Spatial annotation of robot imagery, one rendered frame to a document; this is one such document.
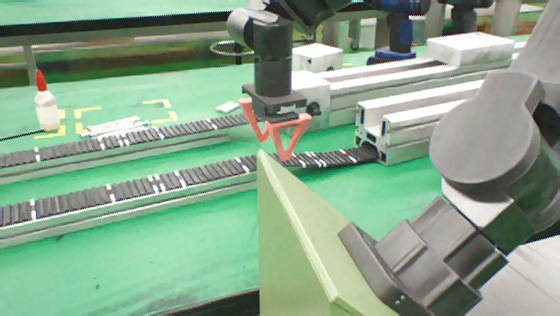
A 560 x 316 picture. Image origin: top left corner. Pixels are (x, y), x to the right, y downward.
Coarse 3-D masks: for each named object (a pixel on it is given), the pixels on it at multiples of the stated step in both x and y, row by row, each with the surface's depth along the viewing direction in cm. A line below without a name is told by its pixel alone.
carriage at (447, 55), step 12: (456, 36) 120; (468, 36) 120; (480, 36) 120; (492, 36) 120; (432, 48) 117; (444, 48) 113; (456, 48) 110; (468, 48) 110; (480, 48) 111; (492, 48) 113; (504, 48) 115; (444, 60) 114; (456, 60) 111; (468, 60) 111; (480, 60) 113; (492, 60) 114
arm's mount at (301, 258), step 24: (264, 168) 44; (264, 192) 45; (288, 192) 40; (312, 192) 49; (264, 216) 46; (288, 216) 37; (312, 216) 40; (336, 216) 49; (264, 240) 47; (288, 240) 38; (312, 240) 34; (336, 240) 40; (264, 264) 49; (288, 264) 38; (312, 264) 32; (336, 264) 34; (264, 288) 50; (288, 288) 39; (312, 288) 32; (336, 288) 29; (360, 288) 34; (264, 312) 52; (288, 312) 40; (312, 312) 33; (336, 312) 29; (360, 312) 30; (384, 312) 34
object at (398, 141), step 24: (408, 96) 94; (432, 96) 95; (456, 96) 98; (360, 120) 92; (384, 120) 85; (408, 120) 85; (432, 120) 88; (360, 144) 93; (384, 144) 86; (408, 144) 88
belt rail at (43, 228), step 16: (240, 176) 78; (256, 176) 79; (160, 192) 73; (176, 192) 74; (192, 192) 75; (208, 192) 77; (224, 192) 78; (96, 208) 70; (112, 208) 71; (128, 208) 72; (144, 208) 73; (160, 208) 74; (16, 224) 66; (32, 224) 67; (48, 224) 68; (64, 224) 69; (80, 224) 70; (96, 224) 71; (0, 240) 66; (16, 240) 67; (32, 240) 67
